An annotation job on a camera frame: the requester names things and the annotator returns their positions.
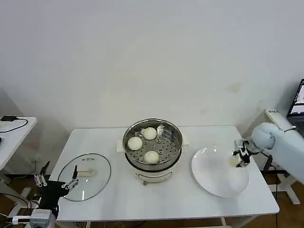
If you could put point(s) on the steel perforated steamer basket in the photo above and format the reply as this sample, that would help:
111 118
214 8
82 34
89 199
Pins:
164 148

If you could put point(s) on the white side desk with label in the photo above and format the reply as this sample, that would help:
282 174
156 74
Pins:
278 118

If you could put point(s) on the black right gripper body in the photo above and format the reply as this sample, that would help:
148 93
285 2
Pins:
245 152

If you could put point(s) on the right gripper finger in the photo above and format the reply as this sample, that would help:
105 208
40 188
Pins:
245 162
237 153

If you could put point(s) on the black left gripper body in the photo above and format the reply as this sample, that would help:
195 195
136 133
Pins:
51 193

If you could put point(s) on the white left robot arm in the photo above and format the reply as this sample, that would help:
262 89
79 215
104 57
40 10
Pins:
40 217

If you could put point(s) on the round glass lid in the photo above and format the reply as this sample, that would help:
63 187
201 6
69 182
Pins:
95 185

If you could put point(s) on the white round plate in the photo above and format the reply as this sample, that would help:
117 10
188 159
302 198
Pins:
213 175

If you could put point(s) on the white electric pot base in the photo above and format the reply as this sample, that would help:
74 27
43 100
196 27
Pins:
154 175

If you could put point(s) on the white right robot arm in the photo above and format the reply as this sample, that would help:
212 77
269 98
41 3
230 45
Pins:
280 142

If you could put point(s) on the black open laptop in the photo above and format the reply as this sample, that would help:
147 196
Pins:
298 111

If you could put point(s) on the white steamed bun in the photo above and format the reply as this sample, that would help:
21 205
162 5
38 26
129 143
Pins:
149 133
151 157
135 143
234 161

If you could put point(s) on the white wall socket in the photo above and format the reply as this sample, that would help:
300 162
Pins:
35 163

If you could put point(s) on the black power adapter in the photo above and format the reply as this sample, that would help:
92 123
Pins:
9 118

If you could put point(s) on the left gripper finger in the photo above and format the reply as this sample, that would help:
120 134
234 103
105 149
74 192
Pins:
71 183
42 177

